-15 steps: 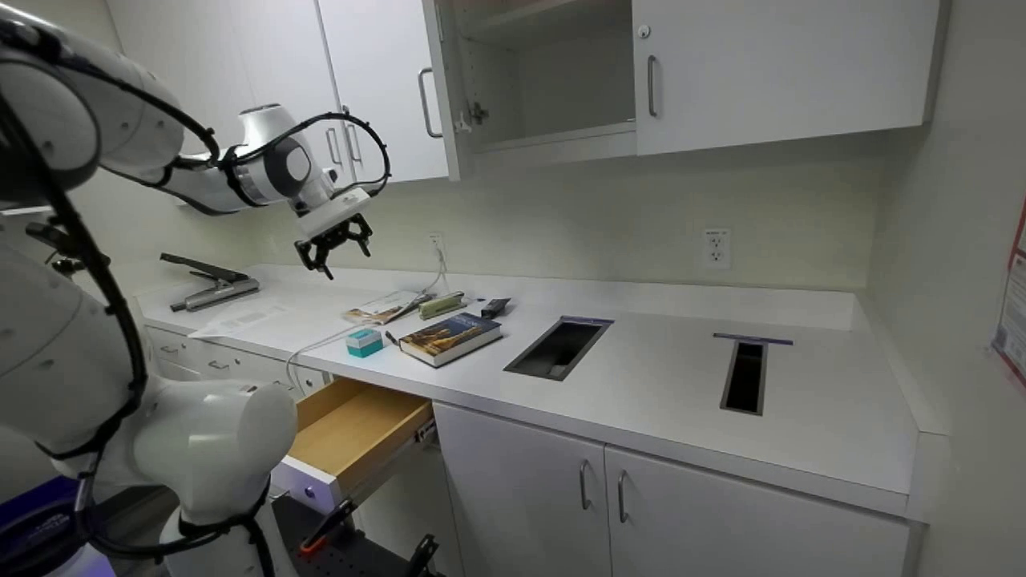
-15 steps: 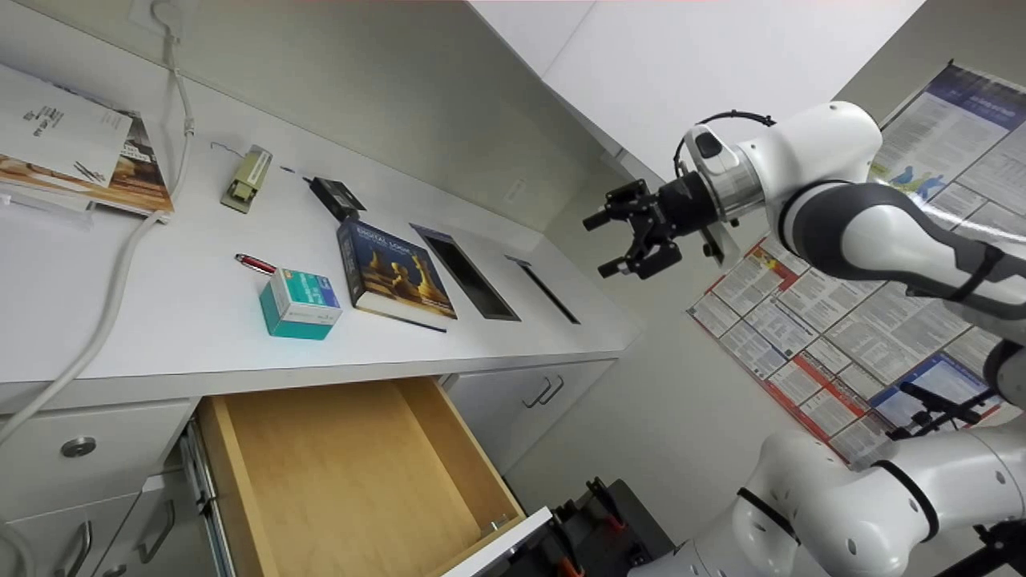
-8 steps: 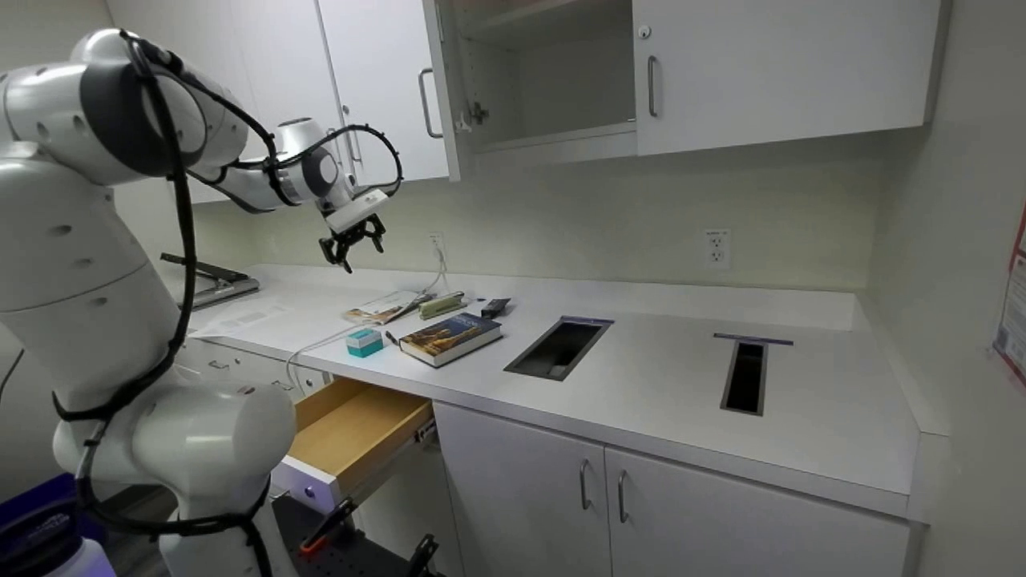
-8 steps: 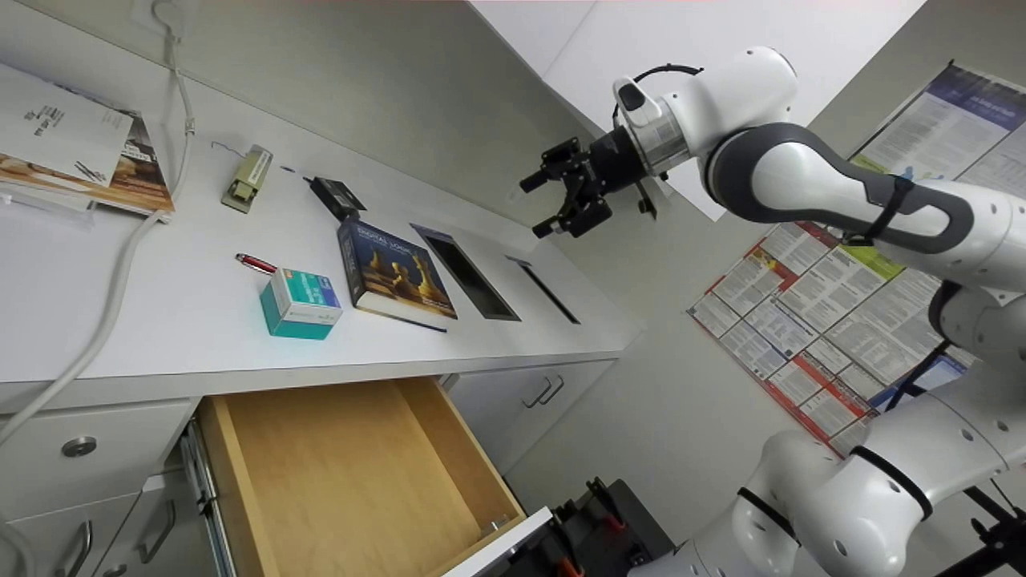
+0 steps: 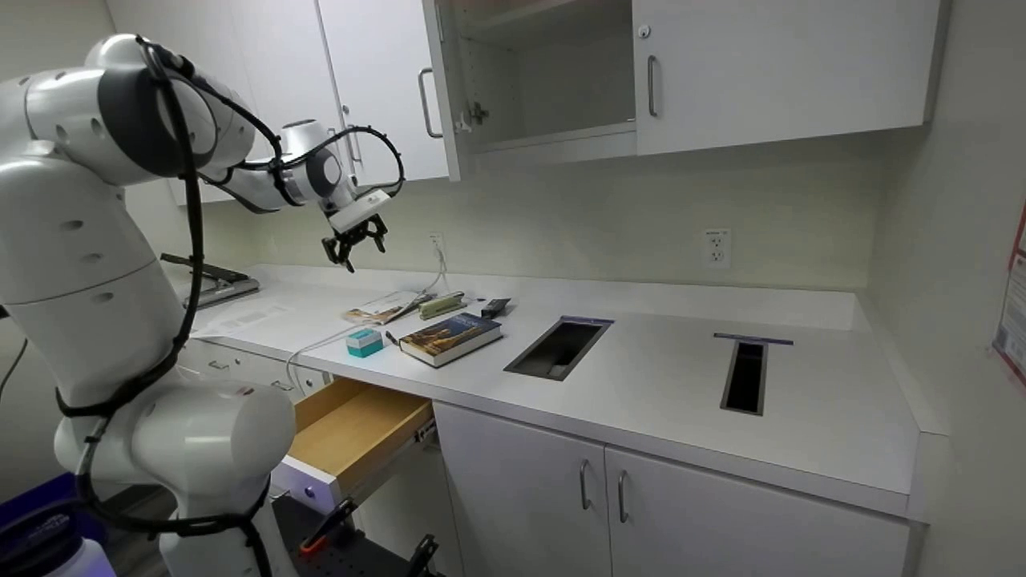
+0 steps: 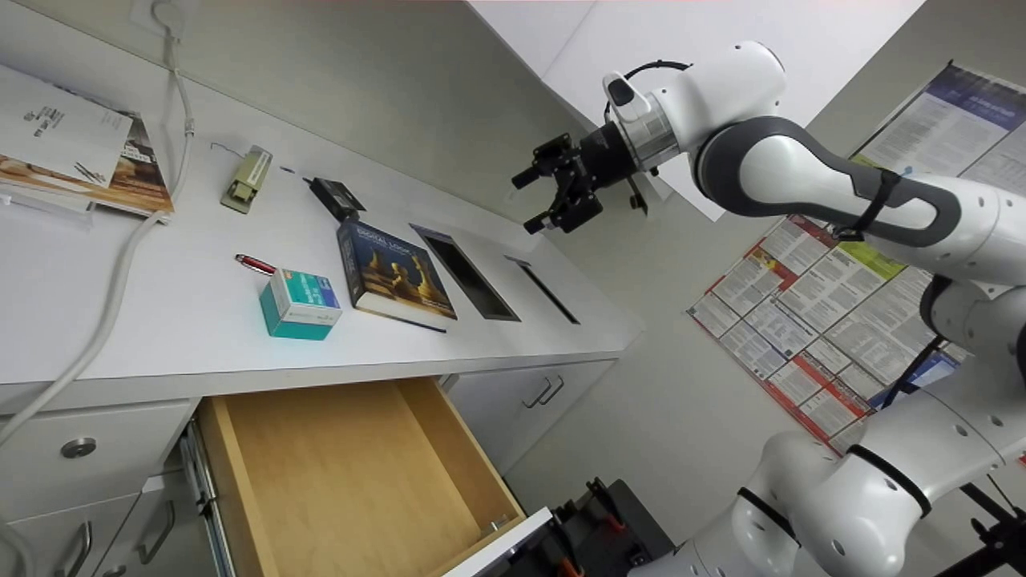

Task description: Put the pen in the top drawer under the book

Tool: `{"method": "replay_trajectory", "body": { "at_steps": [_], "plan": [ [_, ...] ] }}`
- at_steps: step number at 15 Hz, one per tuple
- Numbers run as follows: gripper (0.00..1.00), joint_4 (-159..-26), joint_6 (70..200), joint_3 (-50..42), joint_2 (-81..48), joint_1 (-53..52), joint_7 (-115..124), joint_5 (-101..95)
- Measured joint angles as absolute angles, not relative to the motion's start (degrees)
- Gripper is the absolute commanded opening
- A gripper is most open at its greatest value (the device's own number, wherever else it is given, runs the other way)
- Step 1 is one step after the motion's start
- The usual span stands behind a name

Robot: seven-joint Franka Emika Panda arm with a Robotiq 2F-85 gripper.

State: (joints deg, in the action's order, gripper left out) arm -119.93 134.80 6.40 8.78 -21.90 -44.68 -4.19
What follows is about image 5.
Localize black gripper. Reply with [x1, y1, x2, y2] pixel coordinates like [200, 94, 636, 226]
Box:
[317, 215, 393, 276]

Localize white closed drawer front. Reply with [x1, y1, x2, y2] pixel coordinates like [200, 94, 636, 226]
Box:
[174, 338, 333, 408]

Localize open wooden drawer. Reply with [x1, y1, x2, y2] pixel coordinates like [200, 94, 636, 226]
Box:
[269, 374, 441, 515]

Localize stack of papers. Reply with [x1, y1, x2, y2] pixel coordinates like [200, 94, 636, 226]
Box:
[340, 285, 444, 329]

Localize teal staple box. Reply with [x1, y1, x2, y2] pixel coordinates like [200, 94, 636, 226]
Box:
[343, 325, 384, 362]

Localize beige stapler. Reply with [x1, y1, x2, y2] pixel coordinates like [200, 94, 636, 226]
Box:
[416, 289, 472, 325]

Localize grey metal desk device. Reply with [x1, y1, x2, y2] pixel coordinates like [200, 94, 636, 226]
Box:
[160, 251, 262, 313]

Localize open white cabinet door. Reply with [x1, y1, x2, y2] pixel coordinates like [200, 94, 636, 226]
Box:
[414, 0, 464, 186]

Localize square counter opening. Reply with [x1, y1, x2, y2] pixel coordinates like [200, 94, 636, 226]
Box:
[501, 311, 618, 383]

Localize black red clamp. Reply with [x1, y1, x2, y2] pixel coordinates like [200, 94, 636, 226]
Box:
[294, 496, 363, 562]

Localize white lower cabinet door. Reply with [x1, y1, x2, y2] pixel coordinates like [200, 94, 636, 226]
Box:
[599, 445, 913, 577]
[434, 400, 610, 577]

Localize narrow counter slot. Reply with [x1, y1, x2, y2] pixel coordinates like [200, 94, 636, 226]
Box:
[709, 327, 798, 419]

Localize blue plastic object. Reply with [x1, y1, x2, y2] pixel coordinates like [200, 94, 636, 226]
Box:
[0, 472, 83, 533]

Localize white wall outlet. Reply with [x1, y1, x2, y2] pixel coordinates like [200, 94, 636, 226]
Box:
[699, 224, 737, 271]

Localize wall poster with red border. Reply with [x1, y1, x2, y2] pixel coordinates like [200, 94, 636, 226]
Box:
[987, 203, 1026, 390]

